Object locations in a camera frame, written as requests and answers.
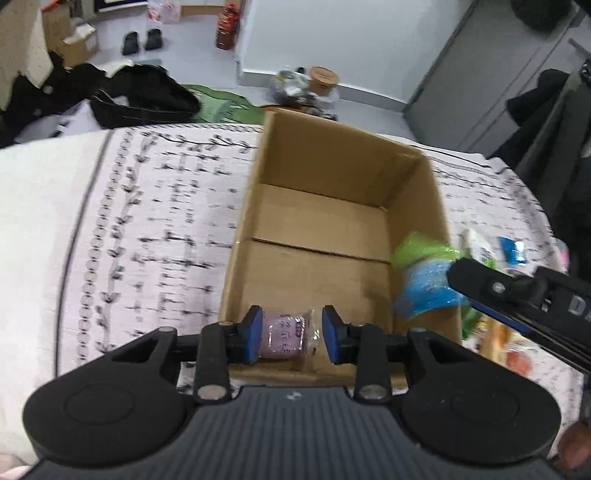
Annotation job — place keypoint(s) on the brown cardboard box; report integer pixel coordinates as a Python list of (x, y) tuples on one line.
[(323, 221)]

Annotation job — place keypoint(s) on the black pants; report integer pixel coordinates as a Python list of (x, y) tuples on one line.
[(147, 92)]

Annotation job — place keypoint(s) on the purple snack packet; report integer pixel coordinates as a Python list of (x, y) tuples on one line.
[(281, 334)]

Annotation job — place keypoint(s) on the black hat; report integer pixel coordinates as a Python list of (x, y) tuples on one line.
[(540, 14)]

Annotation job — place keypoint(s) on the green blue snack packet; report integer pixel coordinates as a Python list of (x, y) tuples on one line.
[(425, 286)]

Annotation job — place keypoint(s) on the black jacket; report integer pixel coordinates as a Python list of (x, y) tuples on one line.
[(27, 101)]

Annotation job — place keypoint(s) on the printed white blanket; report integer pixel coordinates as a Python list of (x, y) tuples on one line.
[(161, 230)]

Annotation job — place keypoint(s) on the white cloth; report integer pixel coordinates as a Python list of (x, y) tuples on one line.
[(41, 127)]

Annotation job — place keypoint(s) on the person's right hand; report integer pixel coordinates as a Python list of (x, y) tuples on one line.
[(577, 445)]

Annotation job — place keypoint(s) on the open cardboard box with paper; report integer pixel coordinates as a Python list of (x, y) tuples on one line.
[(81, 46)]

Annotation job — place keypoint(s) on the cream knit garment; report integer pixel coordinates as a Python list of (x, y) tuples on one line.
[(23, 50)]

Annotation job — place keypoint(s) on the green cartoon floor mat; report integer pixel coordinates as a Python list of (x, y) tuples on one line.
[(221, 106)]

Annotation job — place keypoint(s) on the grey door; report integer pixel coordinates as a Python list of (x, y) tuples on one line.
[(485, 69)]

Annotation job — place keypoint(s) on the pink cloth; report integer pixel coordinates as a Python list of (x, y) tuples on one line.
[(563, 256)]

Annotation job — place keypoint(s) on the clear plastic bag with items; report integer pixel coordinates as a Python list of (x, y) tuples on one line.
[(287, 87)]

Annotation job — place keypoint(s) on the pile of snack packets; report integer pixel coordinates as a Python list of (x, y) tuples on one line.
[(512, 251)]

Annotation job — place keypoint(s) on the brown paper tub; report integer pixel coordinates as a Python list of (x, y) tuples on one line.
[(323, 79)]

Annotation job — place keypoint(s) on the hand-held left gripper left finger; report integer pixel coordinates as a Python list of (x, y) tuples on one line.
[(253, 334)]

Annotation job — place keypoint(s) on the clear plastic container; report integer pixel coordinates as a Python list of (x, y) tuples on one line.
[(330, 104)]

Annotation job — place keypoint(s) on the black slipper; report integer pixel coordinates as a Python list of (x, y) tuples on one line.
[(153, 39), (131, 42)]

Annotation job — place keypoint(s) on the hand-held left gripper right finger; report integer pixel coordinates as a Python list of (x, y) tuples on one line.
[(330, 334)]

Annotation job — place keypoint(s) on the red oil bottle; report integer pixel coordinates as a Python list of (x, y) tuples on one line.
[(227, 27)]

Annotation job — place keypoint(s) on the pink white plastic bag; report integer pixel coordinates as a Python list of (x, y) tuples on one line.
[(164, 11)]

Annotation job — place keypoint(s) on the black hanging coat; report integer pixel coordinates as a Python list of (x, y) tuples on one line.
[(549, 115)]

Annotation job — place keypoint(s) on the tall cardboard box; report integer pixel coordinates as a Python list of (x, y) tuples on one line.
[(55, 23)]

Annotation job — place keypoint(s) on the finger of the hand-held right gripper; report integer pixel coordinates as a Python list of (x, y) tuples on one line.
[(480, 279), (558, 344)]

